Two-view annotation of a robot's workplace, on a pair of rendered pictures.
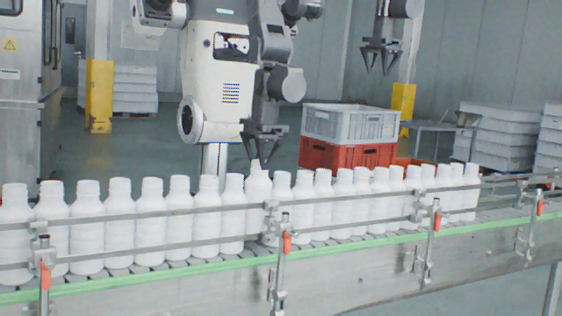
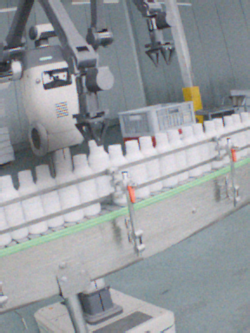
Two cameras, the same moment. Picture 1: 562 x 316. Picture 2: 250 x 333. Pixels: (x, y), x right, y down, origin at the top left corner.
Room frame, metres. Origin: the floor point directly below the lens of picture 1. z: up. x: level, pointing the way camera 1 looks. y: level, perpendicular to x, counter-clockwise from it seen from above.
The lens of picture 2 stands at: (-0.08, 0.00, 1.33)
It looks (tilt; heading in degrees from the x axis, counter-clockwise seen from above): 10 degrees down; 359
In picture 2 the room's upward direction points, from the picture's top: 10 degrees counter-clockwise
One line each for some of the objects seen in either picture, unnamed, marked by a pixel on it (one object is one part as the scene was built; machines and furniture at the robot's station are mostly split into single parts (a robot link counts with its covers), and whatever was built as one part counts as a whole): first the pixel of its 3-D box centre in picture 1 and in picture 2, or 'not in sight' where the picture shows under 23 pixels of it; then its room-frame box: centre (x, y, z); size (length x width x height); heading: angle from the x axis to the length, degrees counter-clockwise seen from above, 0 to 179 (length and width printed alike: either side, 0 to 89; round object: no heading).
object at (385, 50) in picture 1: (385, 58); (164, 54); (1.52, -0.23, 1.43); 0.07 x 0.07 x 0.09; 35
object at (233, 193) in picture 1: (232, 213); (84, 185); (1.11, 0.11, 1.08); 0.06 x 0.06 x 0.17
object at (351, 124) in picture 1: (350, 123); (158, 118); (3.87, -0.41, 1.00); 0.61 x 0.41 x 0.22; 133
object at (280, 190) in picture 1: (278, 209); (119, 173); (1.18, 0.01, 1.08); 0.06 x 0.06 x 0.17
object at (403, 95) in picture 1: (401, 111); (194, 107); (11.31, -2.19, 0.55); 0.40 x 0.40 x 1.10; 35
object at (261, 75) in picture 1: (269, 83); (87, 84); (1.14, 0.06, 1.36); 0.07 x 0.06 x 0.07; 35
